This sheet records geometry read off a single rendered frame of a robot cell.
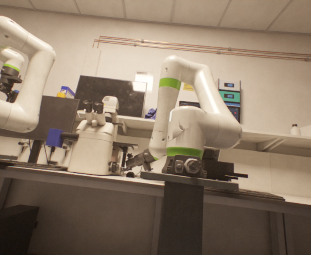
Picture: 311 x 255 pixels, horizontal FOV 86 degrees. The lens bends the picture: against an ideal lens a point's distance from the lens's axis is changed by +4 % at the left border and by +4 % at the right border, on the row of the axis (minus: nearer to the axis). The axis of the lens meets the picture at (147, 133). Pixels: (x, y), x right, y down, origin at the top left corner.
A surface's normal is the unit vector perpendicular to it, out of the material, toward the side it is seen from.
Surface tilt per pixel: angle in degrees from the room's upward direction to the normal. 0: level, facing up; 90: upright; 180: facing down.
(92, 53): 90
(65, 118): 86
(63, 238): 90
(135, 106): 86
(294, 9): 180
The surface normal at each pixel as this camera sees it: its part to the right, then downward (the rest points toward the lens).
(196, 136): 0.39, -0.17
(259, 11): -0.12, 0.97
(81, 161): 0.00, -0.23
